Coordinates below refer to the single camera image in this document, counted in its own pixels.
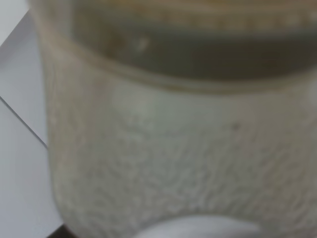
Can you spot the clear bottle pink label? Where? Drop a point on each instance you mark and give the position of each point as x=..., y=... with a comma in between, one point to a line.
x=181, y=118

